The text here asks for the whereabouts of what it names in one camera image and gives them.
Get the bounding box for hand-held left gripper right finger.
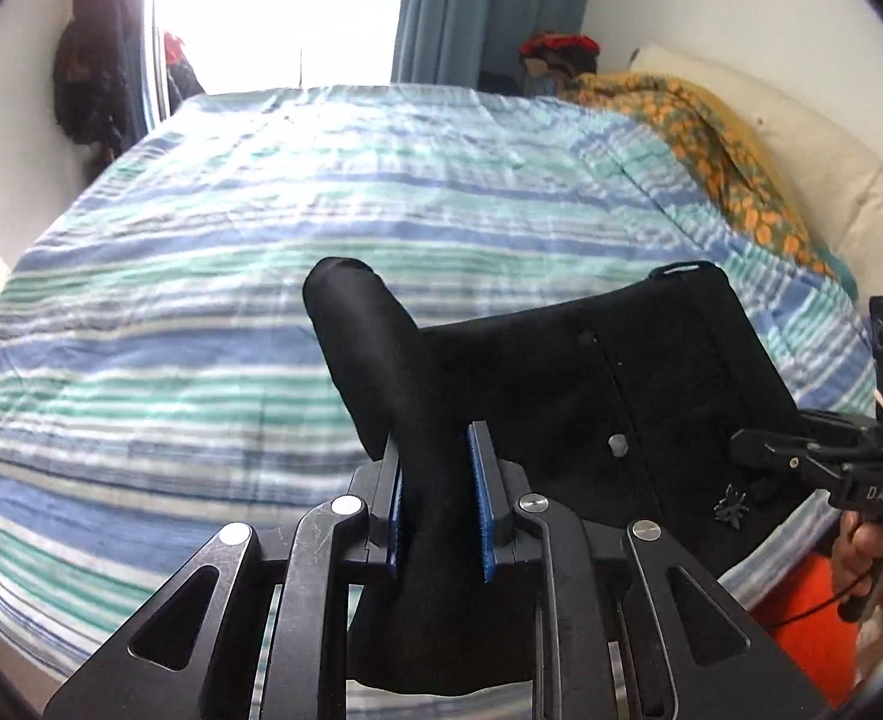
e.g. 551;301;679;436
465;420;833;720

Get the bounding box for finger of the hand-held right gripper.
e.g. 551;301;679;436
797;409;883;446
730;427;883;490

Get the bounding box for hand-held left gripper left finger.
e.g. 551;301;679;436
42;431;405;720

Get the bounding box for black polo shirt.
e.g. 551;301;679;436
302;256;821;698

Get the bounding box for person's right hand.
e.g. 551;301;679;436
831;514;883;625

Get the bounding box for orange cloth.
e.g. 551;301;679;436
749;551;863;691

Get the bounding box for cream pillow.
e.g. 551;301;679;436
628;43;883;308

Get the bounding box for striped bed sheet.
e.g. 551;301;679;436
0;85;881;680

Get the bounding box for orange floral blanket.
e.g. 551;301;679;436
561;71;858;301

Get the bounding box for red and dark clothes pile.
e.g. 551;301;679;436
517;31;601;97

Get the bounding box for blue curtain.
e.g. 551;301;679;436
390;0;600;95

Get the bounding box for red cloth by window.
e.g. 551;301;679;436
162;30;206;117

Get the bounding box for bright window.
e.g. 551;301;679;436
148;0;412;95

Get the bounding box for dark hanging clothes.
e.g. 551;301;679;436
52;0;149;166

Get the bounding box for black cord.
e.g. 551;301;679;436
764;540;883;627

